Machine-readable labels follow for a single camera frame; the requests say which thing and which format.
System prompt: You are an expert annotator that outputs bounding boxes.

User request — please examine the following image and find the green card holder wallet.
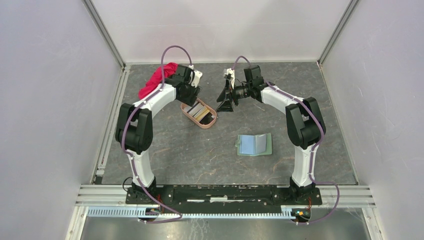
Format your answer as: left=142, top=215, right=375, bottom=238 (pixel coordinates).
left=234, top=133, right=273, bottom=157

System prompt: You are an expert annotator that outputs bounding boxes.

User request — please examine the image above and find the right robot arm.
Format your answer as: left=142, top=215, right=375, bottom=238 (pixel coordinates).
left=216, top=65, right=326, bottom=204

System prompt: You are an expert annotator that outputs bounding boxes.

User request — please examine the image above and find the gold card in tray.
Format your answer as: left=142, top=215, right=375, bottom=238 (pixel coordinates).
left=195, top=107, right=210, bottom=122

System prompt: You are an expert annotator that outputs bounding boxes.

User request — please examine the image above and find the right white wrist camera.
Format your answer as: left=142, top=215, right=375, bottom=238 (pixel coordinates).
left=223, top=68, right=235, bottom=89

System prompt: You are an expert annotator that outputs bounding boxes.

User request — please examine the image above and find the aluminium frame rail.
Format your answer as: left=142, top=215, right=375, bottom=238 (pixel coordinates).
left=75, top=185, right=376, bottom=220

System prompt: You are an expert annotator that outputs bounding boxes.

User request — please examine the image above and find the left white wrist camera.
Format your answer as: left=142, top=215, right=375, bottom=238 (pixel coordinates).
left=188, top=64, right=203, bottom=88

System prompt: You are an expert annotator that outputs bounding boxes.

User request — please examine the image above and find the stack of upright cards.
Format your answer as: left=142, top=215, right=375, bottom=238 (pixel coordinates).
left=183, top=102, right=199, bottom=114

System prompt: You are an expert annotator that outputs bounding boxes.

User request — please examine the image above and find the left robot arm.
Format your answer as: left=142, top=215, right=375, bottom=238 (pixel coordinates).
left=115, top=62, right=203, bottom=204

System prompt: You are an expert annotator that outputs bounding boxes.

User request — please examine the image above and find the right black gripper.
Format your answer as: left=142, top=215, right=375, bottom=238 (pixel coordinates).
left=216, top=78, right=253, bottom=113

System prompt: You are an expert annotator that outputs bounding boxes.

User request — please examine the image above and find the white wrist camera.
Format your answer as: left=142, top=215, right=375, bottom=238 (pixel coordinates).
left=223, top=68, right=235, bottom=89
left=188, top=64, right=203, bottom=88

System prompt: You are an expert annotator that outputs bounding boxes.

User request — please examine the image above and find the red crumpled cloth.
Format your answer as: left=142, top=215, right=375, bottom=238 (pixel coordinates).
left=138, top=62, right=178, bottom=100

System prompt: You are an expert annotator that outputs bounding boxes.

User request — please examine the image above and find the pink oval card tray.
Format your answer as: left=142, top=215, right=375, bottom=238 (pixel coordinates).
left=180, top=98, right=217, bottom=129

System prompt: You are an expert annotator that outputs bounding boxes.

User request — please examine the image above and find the silver VIP card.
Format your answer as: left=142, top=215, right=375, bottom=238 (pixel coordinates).
left=188, top=102, right=204, bottom=118

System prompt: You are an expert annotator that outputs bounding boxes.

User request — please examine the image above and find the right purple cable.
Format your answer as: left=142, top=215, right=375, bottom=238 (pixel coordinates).
left=231, top=55, right=341, bottom=226

